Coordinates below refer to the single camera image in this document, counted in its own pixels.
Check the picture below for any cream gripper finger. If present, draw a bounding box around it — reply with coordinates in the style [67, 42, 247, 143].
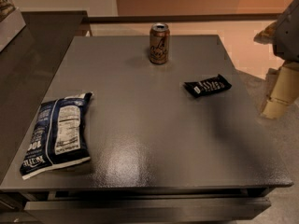
[253, 21, 277, 45]
[262, 61, 299, 119]

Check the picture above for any black RXBAR chocolate bar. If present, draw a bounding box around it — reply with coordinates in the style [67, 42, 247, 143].
[183, 75, 232, 98]

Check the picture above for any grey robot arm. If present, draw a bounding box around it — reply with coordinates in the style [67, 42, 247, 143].
[253, 0, 299, 119]

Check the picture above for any blue Kettle chip bag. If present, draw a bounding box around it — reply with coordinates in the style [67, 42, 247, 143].
[20, 92, 93, 180]

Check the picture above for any tan LaCroix soda can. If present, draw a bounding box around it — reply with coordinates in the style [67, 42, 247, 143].
[149, 23, 170, 64]

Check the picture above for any grey drawer front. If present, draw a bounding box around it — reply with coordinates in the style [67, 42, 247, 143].
[25, 198, 271, 224]

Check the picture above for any snack box on counter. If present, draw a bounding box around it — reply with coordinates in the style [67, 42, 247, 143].
[0, 0, 26, 52]

